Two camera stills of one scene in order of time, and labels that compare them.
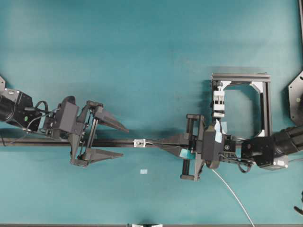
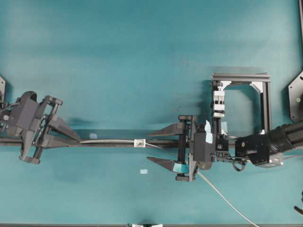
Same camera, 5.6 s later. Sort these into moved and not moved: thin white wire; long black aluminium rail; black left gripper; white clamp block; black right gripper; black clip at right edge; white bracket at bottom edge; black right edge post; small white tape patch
Moved: black right gripper; black left gripper; thin white wire
Not moved: white clamp block; small white tape patch; long black aluminium rail; black right edge post; black clip at right edge; white bracket at bottom edge
